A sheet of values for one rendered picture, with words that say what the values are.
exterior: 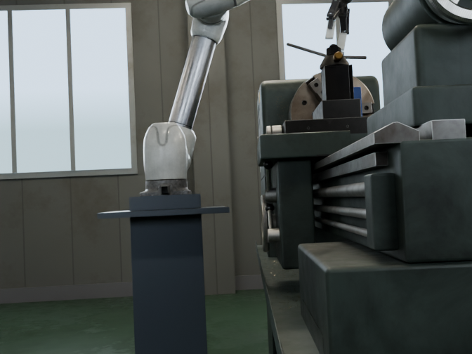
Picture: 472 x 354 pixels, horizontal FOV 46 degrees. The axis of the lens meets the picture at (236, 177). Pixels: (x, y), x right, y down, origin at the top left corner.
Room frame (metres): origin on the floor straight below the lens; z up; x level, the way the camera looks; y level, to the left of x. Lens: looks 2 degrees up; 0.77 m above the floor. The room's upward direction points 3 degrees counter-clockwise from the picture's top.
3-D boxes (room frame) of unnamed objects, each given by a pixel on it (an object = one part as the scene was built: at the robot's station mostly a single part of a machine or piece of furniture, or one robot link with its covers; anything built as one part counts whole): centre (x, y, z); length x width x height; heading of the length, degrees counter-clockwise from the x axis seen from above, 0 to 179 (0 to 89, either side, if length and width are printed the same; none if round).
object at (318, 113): (1.55, -0.28, 1.00); 0.20 x 0.10 x 0.05; 179
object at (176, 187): (2.08, 0.26, 0.83); 0.22 x 0.18 x 0.06; 4
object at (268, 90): (2.53, -0.36, 1.06); 0.59 x 0.48 x 0.39; 179
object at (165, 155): (2.11, 0.26, 0.97); 0.18 x 0.16 x 0.22; 0
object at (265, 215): (1.49, -0.13, 0.73); 0.27 x 0.12 x 0.27; 179
